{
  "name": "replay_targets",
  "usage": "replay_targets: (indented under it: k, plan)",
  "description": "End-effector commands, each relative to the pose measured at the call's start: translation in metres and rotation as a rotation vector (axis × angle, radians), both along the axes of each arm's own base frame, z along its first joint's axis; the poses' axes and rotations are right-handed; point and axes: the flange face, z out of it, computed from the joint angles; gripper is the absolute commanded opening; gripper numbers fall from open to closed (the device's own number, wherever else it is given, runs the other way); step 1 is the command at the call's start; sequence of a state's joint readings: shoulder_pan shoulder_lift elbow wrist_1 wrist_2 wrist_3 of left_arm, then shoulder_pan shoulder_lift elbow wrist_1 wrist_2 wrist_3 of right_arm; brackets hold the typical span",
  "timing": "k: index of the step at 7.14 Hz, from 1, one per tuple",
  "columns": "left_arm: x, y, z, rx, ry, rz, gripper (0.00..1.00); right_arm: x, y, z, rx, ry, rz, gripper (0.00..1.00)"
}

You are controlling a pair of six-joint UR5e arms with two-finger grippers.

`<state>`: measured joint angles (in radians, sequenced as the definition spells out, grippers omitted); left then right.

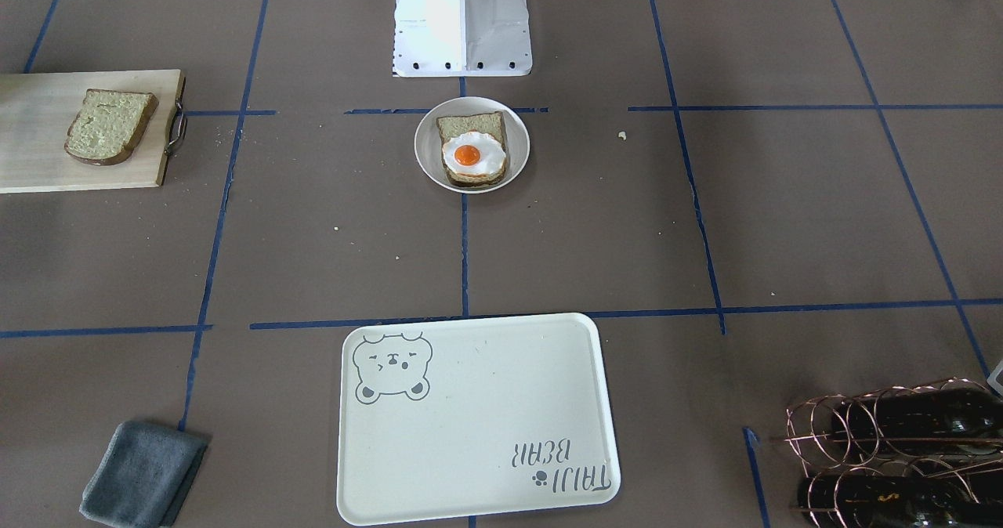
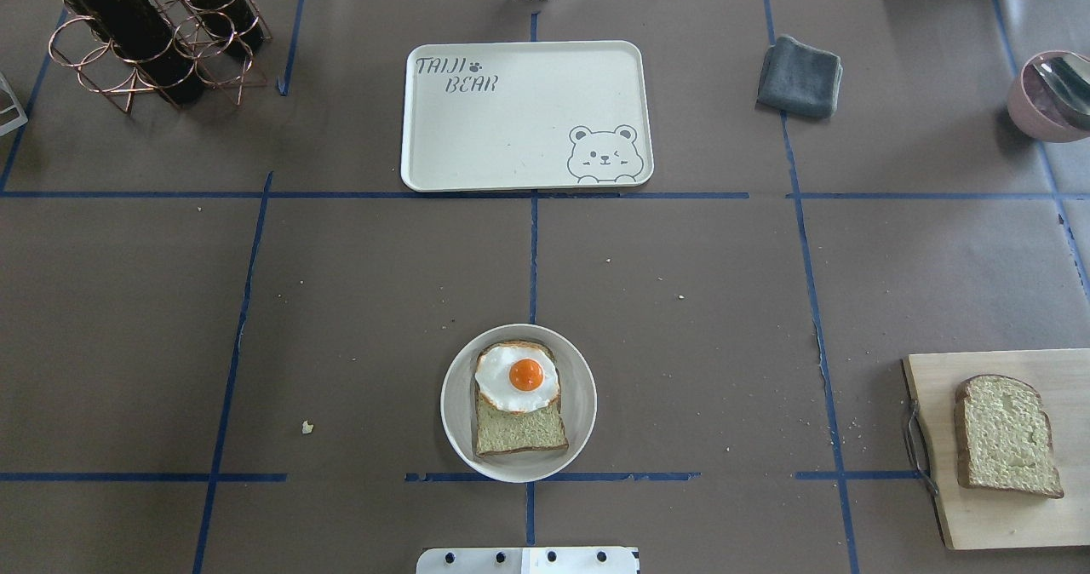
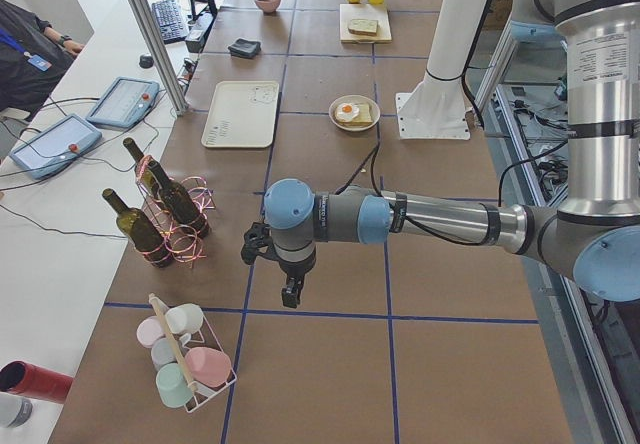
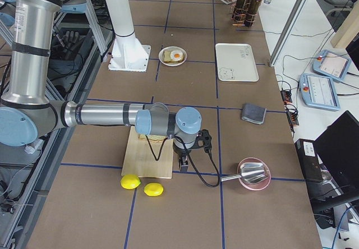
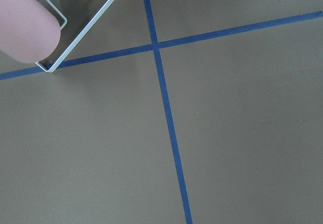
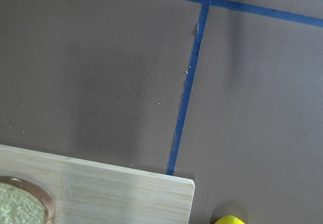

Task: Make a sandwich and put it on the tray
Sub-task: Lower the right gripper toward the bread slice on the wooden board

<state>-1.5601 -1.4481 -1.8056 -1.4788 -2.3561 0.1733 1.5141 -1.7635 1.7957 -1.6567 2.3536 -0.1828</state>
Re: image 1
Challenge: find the white round plate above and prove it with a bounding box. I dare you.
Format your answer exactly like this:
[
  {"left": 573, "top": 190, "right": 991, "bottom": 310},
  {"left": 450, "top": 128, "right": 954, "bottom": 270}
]
[{"left": 413, "top": 96, "right": 531, "bottom": 193}]

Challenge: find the dark wine bottle lower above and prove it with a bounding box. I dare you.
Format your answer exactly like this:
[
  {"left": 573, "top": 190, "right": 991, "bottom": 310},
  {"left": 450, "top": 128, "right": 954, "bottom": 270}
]
[{"left": 791, "top": 467, "right": 1002, "bottom": 527}]

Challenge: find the dark wine bottle upper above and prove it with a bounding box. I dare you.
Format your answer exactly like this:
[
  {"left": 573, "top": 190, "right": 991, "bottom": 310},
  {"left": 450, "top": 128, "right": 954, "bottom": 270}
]
[{"left": 831, "top": 388, "right": 1002, "bottom": 457}]

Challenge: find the wooden cutting board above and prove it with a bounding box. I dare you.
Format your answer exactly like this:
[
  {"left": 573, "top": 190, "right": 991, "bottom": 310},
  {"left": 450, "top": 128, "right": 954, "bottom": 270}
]
[{"left": 1, "top": 70, "right": 186, "bottom": 193}]

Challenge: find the fried egg toy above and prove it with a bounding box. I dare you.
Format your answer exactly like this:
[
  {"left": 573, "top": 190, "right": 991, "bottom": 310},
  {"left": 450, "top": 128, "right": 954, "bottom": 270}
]
[{"left": 441, "top": 131, "right": 508, "bottom": 181}]

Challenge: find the copper wire bottle rack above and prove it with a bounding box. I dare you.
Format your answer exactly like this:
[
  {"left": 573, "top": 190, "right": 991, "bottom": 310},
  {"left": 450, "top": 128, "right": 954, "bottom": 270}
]
[{"left": 780, "top": 378, "right": 1002, "bottom": 488}]

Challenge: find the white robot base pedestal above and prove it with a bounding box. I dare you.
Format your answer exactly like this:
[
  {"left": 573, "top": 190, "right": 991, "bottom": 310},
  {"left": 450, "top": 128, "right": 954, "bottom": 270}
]
[{"left": 392, "top": 0, "right": 534, "bottom": 78}]

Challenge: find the dark wine bottle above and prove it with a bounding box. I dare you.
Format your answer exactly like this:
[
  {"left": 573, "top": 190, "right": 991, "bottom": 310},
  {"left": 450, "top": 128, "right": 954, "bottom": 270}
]
[
  {"left": 831, "top": 388, "right": 1002, "bottom": 457},
  {"left": 791, "top": 467, "right": 1002, "bottom": 527}
]

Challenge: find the grey folded cloth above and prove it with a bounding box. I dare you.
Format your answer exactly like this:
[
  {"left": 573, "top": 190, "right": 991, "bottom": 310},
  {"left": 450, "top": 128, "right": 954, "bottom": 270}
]
[{"left": 79, "top": 421, "right": 208, "bottom": 527}]

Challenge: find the white bear tray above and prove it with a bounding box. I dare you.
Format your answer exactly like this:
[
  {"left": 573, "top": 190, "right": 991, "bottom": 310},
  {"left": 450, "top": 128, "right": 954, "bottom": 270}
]
[{"left": 335, "top": 313, "right": 622, "bottom": 526}]

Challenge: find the bread slice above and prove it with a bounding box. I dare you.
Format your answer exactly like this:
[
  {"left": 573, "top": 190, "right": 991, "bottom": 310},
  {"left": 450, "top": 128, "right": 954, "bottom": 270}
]
[
  {"left": 63, "top": 89, "right": 160, "bottom": 166},
  {"left": 436, "top": 113, "right": 506, "bottom": 186}
]

